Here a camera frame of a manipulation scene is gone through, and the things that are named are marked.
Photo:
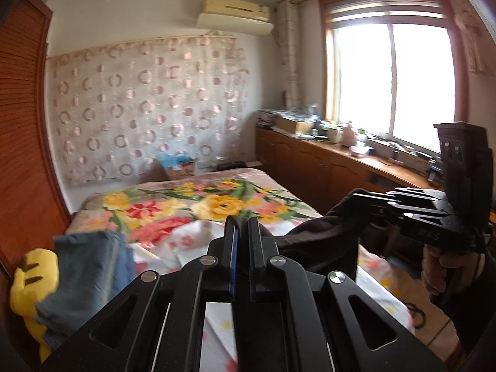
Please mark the pink bottle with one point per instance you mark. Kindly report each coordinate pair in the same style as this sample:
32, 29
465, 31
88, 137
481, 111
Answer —
349, 133

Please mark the yellow plush toy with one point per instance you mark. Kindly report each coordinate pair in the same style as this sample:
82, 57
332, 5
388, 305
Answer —
33, 279

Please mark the faded light folded jeans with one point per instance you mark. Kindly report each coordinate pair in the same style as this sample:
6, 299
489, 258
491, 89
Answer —
83, 267

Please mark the floral plush blanket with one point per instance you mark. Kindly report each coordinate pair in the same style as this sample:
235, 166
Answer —
193, 201

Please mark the cardboard box with blue bag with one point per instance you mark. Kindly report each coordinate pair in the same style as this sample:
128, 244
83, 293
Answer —
179, 166

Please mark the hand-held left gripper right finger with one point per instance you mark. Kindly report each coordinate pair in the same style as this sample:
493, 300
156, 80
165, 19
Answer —
252, 257

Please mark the brown slatted wooden wardrobe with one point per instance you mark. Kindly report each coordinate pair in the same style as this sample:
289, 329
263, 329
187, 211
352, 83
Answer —
23, 124

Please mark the person's right forearm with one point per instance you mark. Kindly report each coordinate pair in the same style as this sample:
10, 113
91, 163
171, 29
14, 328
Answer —
474, 310

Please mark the circle-patterned sheer curtain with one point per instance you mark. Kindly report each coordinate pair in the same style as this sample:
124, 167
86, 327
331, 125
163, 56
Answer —
147, 104

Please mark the cream wall air conditioner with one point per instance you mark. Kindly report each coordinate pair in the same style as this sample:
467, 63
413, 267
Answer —
232, 13

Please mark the long wooden cabinet counter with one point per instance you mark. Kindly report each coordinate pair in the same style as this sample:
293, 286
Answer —
310, 170

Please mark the wooden-framed window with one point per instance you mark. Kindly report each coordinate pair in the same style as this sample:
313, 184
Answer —
387, 73

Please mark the person's right hand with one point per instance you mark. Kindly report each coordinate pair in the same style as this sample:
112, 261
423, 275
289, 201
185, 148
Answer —
436, 271

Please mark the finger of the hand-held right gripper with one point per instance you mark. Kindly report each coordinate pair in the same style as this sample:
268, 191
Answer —
389, 221
387, 197

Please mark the flat cardboard box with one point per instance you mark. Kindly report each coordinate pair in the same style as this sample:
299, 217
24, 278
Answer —
294, 124

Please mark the white floral bed sheet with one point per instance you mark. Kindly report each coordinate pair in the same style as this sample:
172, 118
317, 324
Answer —
182, 248

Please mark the black pants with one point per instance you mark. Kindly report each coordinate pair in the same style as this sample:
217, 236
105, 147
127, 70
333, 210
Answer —
321, 240

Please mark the blue folded jeans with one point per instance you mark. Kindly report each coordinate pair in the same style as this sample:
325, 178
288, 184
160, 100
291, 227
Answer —
127, 265

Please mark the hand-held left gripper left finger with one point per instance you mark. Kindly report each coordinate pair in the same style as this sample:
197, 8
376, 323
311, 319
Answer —
233, 257

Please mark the checkered window curtain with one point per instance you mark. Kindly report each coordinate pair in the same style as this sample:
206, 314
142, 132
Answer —
288, 54

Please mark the pink side curtain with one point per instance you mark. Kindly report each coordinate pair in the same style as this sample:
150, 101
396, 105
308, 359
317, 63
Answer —
478, 42

